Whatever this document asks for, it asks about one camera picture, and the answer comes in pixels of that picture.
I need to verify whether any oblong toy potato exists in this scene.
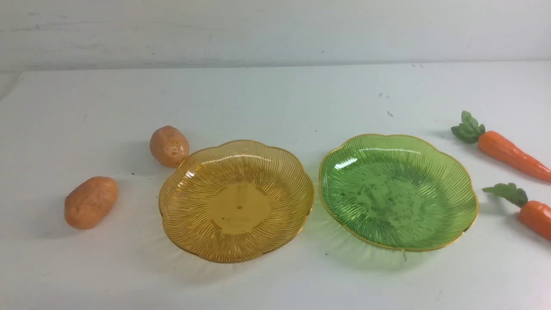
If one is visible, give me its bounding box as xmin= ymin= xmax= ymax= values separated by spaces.
xmin=64 ymin=176 xmax=119 ymax=230

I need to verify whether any round toy potato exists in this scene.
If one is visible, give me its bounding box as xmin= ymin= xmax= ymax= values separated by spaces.
xmin=149 ymin=125 xmax=189 ymax=167

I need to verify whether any yellow ribbed plastic plate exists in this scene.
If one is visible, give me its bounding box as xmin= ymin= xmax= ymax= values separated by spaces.
xmin=158 ymin=140 xmax=315 ymax=264

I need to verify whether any toy carrot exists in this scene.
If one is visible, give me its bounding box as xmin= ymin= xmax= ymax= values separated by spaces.
xmin=482 ymin=183 xmax=551 ymax=240
xmin=451 ymin=111 xmax=551 ymax=183

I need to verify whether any green ribbed plastic plate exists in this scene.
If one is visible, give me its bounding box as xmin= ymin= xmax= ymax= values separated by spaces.
xmin=318 ymin=134 xmax=480 ymax=252

